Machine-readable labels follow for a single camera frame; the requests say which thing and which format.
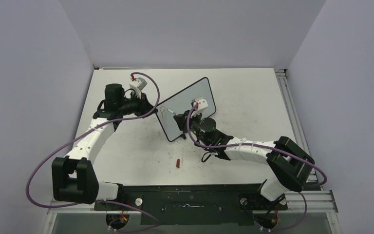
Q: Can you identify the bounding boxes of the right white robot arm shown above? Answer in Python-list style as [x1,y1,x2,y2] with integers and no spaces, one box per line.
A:
[173,111,315,209]

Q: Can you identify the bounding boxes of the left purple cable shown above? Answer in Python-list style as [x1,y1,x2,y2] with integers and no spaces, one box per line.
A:
[25,71,161,233]

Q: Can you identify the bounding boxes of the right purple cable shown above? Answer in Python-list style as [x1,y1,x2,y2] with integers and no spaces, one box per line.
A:
[186,103,328,187]

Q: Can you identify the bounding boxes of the aluminium frame rail right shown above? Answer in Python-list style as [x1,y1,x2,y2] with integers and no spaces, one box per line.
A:
[274,68,318,183]

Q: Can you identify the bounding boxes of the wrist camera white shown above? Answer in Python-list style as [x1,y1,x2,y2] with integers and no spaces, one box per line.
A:
[129,78,147,99]
[191,97,208,115]

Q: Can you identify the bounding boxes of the purple cable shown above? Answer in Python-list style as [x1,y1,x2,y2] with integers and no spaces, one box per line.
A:
[25,71,161,233]
[186,103,328,187]

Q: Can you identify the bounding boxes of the small black-framed whiteboard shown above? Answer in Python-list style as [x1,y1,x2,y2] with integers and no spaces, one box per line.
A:
[156,77,217,142]

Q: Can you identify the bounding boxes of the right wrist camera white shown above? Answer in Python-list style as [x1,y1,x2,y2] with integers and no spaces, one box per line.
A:
[191,97,208,115]

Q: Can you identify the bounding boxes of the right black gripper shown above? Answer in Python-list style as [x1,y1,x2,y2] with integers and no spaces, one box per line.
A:
[175,108,211,147]

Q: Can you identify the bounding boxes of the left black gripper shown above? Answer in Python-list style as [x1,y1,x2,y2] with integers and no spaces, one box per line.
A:
[118,91,157,119]

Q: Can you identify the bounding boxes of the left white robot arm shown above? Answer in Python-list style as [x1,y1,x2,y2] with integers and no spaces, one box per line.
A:
[51,79,156,210]

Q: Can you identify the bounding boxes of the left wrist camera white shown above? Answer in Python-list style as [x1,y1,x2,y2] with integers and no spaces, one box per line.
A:
[129,78,147,99]

